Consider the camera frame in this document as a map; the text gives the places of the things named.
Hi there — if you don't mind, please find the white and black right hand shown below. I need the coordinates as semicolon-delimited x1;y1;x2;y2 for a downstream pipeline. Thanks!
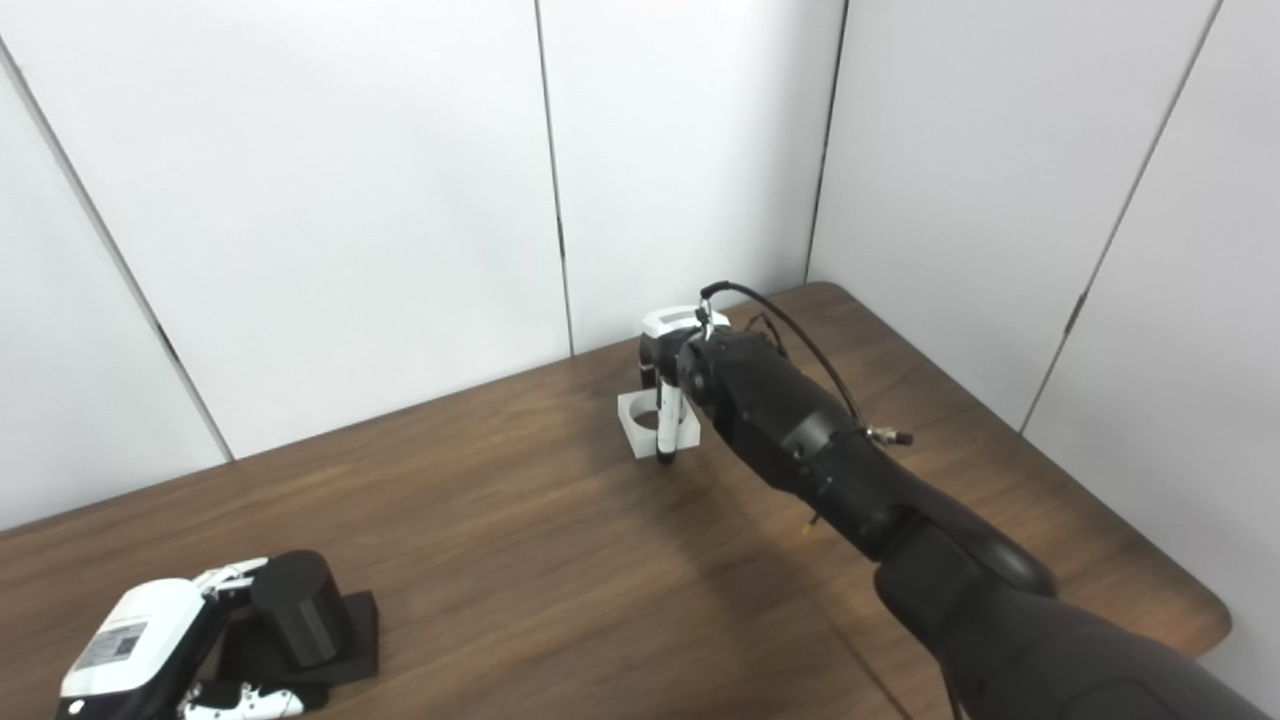
637;305;731;467

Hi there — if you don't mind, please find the white and black left hand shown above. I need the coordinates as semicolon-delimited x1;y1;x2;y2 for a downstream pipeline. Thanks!
55;557;306;720

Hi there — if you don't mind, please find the white square piece with hole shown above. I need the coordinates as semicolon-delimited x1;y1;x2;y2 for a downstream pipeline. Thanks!
617;388;701;460

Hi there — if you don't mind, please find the black peg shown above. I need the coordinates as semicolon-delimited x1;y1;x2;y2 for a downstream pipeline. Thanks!
205;550;381;691

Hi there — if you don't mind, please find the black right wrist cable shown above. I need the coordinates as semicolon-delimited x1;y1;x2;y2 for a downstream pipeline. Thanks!
700;282;913;446

